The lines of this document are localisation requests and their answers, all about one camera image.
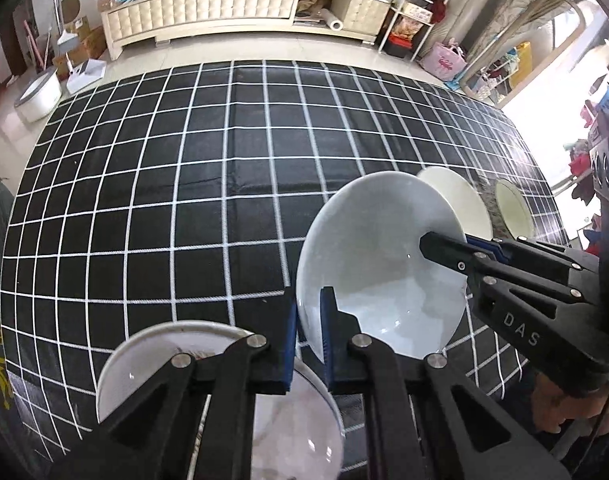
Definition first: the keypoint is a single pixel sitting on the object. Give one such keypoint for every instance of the white mop bucket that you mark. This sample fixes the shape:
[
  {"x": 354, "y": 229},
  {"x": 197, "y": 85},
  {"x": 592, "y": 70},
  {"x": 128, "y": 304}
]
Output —
[{"x": 37, "y": 97}]

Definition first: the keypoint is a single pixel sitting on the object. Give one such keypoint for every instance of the pink flamingo bag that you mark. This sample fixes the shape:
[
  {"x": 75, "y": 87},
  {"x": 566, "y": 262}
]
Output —
[{"x": 444, "y": 62}]

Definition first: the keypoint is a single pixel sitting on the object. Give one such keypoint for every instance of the white paper roll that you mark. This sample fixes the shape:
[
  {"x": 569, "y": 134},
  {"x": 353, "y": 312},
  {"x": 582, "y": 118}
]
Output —
[{"x": 333, "y": 19}]

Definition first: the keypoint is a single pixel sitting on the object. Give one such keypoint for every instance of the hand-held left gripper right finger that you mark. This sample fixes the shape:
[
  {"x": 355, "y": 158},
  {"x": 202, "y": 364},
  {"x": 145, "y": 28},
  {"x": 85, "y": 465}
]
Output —
[{"x": 328, "y": 340}]

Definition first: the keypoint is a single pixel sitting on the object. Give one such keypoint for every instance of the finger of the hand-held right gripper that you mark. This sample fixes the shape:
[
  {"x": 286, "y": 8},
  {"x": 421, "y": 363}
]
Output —
[
  {"x": 534, "y": 252},
  {"x": 449, "y": 252}
]

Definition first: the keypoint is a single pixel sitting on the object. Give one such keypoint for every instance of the beige patterned curtain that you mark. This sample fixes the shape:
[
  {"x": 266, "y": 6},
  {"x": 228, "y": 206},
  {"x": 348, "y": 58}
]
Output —
[{"x": 514, "y": 10}]

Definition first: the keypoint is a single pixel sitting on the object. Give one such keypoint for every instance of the white shelf rack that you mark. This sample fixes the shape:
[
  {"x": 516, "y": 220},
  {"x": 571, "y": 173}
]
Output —
[{"x": 409, "y": 10}]

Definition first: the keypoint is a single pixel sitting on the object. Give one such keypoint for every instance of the cream tufted television cabinet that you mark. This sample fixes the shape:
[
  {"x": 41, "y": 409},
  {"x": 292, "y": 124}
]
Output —
[{"x": 209, "y": 7}]

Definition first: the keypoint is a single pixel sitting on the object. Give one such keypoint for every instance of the white plate with floral print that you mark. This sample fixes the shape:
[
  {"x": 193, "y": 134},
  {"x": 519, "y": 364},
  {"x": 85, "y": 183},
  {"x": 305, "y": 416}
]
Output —
[{"x": 149, "y": 385}]

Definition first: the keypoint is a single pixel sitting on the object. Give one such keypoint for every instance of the oval standing mirror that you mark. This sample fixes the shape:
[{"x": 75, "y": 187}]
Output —
[{"x": 559, "y": 35}]

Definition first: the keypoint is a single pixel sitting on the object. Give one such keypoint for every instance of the patterned bowl with green inside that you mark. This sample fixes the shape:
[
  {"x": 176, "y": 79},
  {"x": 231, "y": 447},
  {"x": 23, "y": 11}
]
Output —
[{"x": 514, "y": 207}]

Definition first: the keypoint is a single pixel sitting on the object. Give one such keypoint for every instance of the white dustpan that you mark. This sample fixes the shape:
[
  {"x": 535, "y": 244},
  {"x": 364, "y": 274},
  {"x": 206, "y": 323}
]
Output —
[{"x": 87, "y": 77}]

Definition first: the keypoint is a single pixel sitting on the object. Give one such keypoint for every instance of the brown round wall disc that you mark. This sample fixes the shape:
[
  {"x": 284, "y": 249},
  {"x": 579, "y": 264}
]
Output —
[{"x": 70, "y": 9}]

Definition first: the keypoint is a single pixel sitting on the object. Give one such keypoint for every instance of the black checked tablecloth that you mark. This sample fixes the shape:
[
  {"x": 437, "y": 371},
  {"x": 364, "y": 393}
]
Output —
[{"x": 184, "y": 185}]

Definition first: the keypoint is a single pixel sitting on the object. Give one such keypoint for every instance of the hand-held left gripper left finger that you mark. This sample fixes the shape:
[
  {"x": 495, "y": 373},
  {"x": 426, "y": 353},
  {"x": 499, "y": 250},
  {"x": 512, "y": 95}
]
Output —
[{"x": 288, "y": 340}]

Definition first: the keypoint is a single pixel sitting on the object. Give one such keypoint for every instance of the cream white bowl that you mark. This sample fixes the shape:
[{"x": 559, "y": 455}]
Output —
[{"x": 464, "y": 200}]

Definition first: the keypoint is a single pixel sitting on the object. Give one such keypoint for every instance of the white bowl with pink pattern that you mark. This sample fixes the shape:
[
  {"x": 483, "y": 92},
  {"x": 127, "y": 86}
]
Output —
[{"x": 374, "y": 260}]

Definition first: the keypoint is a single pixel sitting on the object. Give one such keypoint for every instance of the person's right hand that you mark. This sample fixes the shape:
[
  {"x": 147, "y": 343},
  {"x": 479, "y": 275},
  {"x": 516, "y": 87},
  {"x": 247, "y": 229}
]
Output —
[{"x": 574, "y": 415}]

